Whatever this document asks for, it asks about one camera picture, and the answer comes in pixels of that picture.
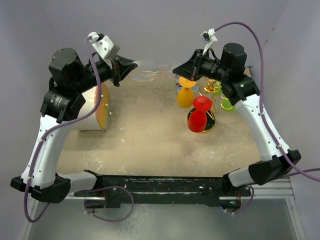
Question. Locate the clear wine glass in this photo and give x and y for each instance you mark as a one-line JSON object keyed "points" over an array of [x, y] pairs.
{"points": [[148, 70]]}

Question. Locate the orange plastic goblet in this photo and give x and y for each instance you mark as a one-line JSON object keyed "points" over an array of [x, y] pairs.
{"points": [[185, 96]]}

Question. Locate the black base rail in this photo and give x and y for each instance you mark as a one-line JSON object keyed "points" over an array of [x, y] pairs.
{"points": [[116, 190]]}

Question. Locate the treehouse paperback book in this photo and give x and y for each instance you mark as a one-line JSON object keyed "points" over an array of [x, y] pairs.
{"points": [[178, 86]]}

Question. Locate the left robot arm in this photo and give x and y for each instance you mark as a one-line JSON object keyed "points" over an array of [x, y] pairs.
{"points": [[60, 110]]}

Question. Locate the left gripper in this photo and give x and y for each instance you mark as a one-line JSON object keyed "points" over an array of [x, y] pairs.
{"points": [[120, 68]]}

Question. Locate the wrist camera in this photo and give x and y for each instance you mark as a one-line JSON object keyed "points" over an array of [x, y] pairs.
{"points": [[103, 45], [209, 37]]}

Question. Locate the green goblet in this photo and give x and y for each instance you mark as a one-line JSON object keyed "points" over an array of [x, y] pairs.
{"points": [[217, 91], [227, 106]]}

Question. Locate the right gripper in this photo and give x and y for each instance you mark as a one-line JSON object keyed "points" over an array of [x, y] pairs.
{"points": [[191, 68]]}

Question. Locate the red plastic goblet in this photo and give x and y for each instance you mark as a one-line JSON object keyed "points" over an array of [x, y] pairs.
{"points": [[198, 118]]}

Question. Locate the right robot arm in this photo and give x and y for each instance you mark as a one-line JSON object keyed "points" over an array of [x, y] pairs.
{"points": [[276, 157]]}

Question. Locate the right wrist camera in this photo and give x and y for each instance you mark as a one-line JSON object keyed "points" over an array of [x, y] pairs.
{"points": [[209, 37]]}

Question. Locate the gold wine glass rack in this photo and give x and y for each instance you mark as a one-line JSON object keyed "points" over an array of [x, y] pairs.
{"points": [[206, 89]]}

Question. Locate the green goblet front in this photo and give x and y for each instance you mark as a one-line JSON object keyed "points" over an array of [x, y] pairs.
{"points": [[217, 91]]}

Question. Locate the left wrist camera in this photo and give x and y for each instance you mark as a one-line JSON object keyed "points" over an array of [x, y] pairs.
{"points": [[103, 45]]}

